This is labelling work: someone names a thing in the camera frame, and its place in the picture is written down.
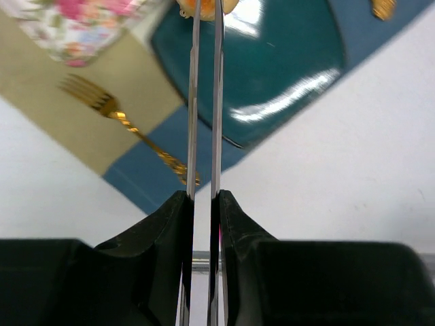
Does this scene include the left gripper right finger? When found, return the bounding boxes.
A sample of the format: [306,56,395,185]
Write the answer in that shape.
[219,190,434,325]

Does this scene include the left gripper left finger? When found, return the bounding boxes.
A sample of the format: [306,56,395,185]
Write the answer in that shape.
[1,191,193,325]

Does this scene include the metal tongs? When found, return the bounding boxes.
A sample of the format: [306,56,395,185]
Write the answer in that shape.
[179,1,224,325]

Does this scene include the round orange bun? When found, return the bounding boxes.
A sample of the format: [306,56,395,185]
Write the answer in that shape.
[176,0,239,21]

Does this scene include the gold fork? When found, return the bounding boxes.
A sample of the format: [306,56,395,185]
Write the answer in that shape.
[59,73,188,185]

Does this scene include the blue and beige placemat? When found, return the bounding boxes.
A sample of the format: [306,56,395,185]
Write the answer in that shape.
[1,1,430,213]

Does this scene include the teal square plate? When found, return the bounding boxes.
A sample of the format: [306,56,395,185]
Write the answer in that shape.
[151,0,345,147]

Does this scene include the floral rectangular tray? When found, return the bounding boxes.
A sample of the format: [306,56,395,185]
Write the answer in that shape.
[1,1,168,67]

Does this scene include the aluminium table frame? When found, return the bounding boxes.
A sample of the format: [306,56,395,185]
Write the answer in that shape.
[192,251,210,273]

